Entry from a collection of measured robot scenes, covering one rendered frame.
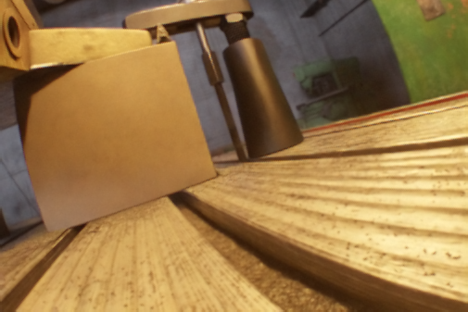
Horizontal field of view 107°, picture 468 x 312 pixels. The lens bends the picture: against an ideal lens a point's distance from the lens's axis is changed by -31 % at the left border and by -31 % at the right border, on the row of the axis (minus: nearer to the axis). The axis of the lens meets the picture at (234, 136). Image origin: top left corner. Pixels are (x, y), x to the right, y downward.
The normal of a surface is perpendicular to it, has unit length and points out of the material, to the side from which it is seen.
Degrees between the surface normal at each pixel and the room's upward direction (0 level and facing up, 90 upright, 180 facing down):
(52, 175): 90
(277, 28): 90
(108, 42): 90
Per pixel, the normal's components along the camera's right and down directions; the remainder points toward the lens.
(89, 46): 0.72, -0.24
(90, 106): 0.37, -0.11
